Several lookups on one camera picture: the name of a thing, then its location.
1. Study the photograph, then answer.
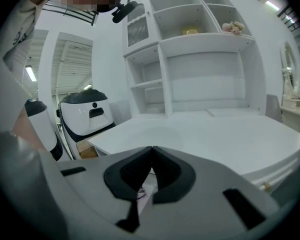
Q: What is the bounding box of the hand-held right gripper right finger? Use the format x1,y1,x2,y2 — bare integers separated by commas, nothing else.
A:
138,145,292,240

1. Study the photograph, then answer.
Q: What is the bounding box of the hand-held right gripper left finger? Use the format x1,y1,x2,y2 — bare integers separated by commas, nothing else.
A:
39,145,154,240

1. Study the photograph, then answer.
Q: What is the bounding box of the person's left forearm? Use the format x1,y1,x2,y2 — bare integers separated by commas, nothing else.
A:
13,106,47,153

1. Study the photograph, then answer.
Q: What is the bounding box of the white desk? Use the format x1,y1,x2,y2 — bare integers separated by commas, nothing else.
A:
86,110,300,205

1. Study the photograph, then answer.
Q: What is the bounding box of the white shelf unit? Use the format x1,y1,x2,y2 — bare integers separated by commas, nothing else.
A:
122,0,264,120

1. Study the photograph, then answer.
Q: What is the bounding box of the brown cardboard box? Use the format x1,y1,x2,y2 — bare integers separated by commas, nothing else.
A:
75,139,99,160

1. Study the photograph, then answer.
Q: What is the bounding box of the grey white swivel chair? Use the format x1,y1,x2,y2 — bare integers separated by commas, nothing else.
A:
265,93,284,124

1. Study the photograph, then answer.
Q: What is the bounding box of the ceiling light tube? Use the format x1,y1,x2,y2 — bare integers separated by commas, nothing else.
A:
265,0,281,12
24,64,38,83

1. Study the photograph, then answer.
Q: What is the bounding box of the ribbed glass cabinet door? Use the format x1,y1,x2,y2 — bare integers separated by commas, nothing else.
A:
126,3,150,48

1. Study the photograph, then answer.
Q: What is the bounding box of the yellow box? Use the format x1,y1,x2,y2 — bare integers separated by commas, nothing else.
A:
181,26,201,36

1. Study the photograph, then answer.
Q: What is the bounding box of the black metal railing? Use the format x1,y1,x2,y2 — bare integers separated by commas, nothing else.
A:
41,0,99,28

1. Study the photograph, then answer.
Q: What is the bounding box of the black head-mounted camera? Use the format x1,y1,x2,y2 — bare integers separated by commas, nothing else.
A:
111,0,140,25

